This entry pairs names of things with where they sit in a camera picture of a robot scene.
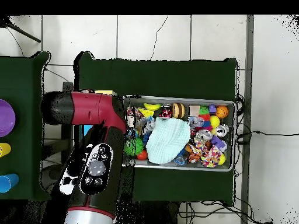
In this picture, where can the blue cup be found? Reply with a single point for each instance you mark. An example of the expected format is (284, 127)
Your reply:
(8, 183)

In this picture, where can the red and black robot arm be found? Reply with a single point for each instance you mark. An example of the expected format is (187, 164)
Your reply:
(93, 109)

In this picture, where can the clear mesh bin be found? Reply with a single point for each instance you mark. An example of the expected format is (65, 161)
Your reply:
(177, 98)

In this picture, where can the purple plate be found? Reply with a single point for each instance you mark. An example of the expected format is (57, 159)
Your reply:
(5, 117)

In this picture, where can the yellow cup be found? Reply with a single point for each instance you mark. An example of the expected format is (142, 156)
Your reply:
(4, 150)

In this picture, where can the red ball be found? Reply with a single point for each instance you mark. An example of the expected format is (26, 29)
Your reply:
(142, 155)

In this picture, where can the plain wooden block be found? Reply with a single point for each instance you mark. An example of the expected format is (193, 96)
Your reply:
(131, 121)

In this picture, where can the yellow cheese wedge toy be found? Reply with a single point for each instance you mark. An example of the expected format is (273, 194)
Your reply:
(146, 113)

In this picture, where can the green spiky ball with eyes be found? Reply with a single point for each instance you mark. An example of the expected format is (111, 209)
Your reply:
(134, 147)

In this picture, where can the blue globe ball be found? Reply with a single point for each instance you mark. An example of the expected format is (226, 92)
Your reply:
(132, 134)

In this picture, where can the dark green side table cloth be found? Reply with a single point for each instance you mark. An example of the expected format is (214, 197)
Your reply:
(28, 93)

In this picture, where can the mint green muslin cloth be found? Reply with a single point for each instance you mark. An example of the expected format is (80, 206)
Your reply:
(166, 140)

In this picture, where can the dark green tablecloth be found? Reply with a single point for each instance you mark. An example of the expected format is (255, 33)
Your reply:
(163, 74)

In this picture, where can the wooden box with three holes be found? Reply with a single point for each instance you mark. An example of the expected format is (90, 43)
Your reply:
(107, 92)

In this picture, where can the black tripod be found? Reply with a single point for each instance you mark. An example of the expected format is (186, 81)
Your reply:
(5, 21)

